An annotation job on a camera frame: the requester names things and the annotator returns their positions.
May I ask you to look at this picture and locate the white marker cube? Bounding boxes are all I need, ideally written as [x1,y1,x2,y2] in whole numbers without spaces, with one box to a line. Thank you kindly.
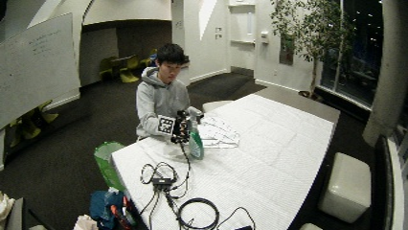
[156,115,176,135]

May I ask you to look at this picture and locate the person in grey hoodie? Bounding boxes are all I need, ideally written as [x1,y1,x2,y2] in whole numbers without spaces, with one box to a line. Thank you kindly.
[134,43,205,141]

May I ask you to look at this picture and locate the green spray bottle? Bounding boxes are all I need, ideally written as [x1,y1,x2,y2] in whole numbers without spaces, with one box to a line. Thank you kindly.
[188,120,206,161]

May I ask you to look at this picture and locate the clear plastic hangers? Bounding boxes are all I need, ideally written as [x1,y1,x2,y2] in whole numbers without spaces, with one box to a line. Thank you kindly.
[198,115,242,150]

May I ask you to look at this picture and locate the yellow green chair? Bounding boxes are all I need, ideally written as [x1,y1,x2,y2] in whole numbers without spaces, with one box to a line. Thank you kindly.
[99,56,120,81]
[119,54,141,84]
[8,99,60,142]
[140,48,160,68]

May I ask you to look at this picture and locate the black hub box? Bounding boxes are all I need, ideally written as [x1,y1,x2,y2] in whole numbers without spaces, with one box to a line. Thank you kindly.
[150,177,176,187]

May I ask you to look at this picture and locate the white quilted table cover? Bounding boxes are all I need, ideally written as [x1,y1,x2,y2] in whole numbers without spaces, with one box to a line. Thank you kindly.
[111,93,336,230]

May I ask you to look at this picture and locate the white door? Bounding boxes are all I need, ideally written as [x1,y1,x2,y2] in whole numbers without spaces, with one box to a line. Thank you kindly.
[229,2,258,74]

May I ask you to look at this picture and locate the dark plant pot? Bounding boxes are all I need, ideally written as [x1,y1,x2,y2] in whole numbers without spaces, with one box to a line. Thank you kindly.
[298,90,326,102]

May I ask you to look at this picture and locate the blue bag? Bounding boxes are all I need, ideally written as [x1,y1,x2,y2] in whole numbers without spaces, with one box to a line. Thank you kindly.
[88,189,125,230]

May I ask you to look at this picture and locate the white whiteboard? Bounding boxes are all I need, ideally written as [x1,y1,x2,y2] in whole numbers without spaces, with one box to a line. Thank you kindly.
[0,11,83,129]

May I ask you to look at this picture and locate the indoor tree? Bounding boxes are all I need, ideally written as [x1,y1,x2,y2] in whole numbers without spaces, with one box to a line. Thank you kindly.
[269,0,356,97]

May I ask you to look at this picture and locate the large white cube stool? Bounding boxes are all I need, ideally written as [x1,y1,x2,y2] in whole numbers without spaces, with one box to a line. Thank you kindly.
[318,151,372,224]

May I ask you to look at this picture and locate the large window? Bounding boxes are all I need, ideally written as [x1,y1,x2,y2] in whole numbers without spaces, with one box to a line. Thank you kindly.
[319,0,386,109]

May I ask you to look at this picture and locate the white bag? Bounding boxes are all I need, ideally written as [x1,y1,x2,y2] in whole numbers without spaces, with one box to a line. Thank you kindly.
[0,191,16,230]

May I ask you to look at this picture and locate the black glove cable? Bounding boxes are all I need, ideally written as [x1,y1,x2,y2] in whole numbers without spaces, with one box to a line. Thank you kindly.
[172,142,193,199]

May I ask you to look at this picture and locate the thin looped black cable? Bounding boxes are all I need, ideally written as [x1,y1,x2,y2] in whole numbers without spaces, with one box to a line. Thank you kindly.
[140,161,180,186]

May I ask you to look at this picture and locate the thick coiled black cable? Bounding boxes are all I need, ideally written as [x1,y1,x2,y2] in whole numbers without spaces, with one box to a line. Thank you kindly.
[174,197,222,230]

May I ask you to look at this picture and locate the dark wall picture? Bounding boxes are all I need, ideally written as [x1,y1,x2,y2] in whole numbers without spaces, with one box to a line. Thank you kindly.
[278,33,297,67]

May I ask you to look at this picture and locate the orange handled tool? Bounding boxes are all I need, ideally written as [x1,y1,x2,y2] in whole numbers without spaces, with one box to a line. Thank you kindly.
[109,195,138,230]

